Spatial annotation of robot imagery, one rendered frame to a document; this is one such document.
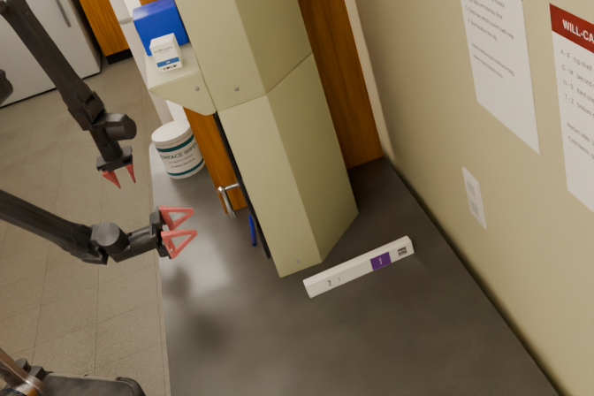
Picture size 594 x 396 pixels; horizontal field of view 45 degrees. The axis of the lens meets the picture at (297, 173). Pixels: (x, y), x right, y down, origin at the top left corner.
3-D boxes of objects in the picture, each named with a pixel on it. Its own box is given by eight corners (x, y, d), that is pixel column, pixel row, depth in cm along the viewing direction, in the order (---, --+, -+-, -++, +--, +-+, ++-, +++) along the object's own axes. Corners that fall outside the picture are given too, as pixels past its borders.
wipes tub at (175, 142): (203, 153, 242) (187, 115, 234) (207, 171, 231) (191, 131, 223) (166, 166, 241) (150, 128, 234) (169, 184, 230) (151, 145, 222)
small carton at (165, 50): (183, 57, 155) (173, 33, 152) (182, 66, 150) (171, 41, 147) (161, 64, 155) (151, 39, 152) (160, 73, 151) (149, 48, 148)
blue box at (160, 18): (186, 30, 171) (172, -6, 166) (189, 42, 162) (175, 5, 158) (146, 43, 171) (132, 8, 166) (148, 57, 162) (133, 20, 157)
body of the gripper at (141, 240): (156, 210, 170) (126, 222, 169) (157, 233, 161) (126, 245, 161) (166, 232, 173) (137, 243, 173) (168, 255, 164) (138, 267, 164)
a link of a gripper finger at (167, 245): (189, 209, 165) (151, 223, 165) (192, 224, 159) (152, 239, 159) (200, 232, 169) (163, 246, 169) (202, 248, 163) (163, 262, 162)
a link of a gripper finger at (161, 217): (187, 194, 172) (150, 208, 171) (189, 209, 165) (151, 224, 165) (197, 217, 175) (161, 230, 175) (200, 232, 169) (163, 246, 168)
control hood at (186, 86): (201, 63, 178) (187, 26, 173) (217, 112, 150) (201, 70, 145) (158, 78, 178) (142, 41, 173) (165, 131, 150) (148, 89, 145)
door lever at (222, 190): (251, 214, 169) (249, 209, 171) (238, 181, 164) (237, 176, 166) (229, 222, 169) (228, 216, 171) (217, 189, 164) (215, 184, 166)
